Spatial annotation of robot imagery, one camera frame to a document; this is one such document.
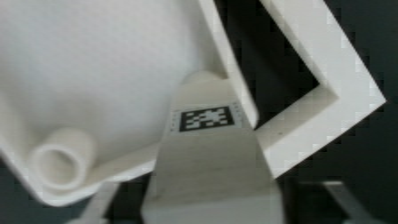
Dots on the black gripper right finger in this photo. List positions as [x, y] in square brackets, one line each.
[359, 215]

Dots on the white right barrier block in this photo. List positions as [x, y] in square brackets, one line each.
[320, 42]

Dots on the white front barrier rail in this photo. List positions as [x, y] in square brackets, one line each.
[311, 123]

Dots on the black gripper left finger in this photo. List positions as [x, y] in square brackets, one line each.
[92, 214]

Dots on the white desk top panel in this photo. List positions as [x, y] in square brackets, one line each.
[96, 55]

